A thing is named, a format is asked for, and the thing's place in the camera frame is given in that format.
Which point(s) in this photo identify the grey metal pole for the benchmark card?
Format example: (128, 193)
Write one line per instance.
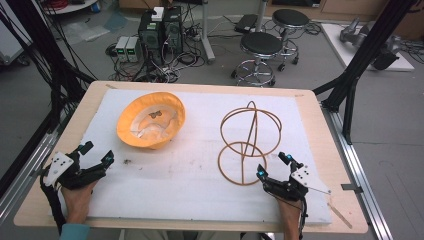
(262, 15)

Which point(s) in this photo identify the person's right hand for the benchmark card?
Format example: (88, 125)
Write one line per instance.
(288, 208)

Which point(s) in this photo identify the tape strip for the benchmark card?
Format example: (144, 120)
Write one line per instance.
(340, 216)

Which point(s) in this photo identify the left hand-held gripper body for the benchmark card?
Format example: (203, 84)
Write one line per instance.
(68, 175)

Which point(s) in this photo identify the black round stool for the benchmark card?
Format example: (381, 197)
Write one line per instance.
(261, 43)
(290, 17)

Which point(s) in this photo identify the clear plastic sheet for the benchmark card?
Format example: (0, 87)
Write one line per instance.
(86, 31)

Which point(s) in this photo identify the wooden table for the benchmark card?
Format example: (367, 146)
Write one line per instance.
(333, 133)

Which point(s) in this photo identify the white floor board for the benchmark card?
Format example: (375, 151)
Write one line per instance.
(336, 43)

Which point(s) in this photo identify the orange bucket hat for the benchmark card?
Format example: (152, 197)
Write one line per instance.
(151, 121)

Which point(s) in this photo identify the white box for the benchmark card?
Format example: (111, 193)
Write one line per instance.
(157, 14)

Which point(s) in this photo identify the black computer tower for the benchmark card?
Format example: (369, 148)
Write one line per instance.
(173, 31)
(150, 36)

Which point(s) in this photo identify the grey metal stand post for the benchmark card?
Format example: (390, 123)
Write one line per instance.
(206, 33)

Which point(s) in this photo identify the black flat case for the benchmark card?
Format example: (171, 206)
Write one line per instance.
(246, 23)

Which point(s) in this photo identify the grey metal bracket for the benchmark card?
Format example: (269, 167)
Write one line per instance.
(350, 188)

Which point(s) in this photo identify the white round table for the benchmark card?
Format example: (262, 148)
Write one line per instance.
(71, 6)

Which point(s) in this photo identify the white foam mat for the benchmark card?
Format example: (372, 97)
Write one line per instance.
(186, 173)

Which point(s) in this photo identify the person's left hand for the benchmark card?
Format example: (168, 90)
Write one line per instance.
(78, 201)

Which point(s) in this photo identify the grey power supply unit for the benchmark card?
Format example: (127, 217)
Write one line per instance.
(134, 49)
(121, 48)

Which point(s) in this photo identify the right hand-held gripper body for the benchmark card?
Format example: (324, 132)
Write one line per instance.
(286, 188)

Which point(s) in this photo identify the aluminium rail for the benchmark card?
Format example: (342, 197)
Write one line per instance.
(360, 180)
(26, 170)

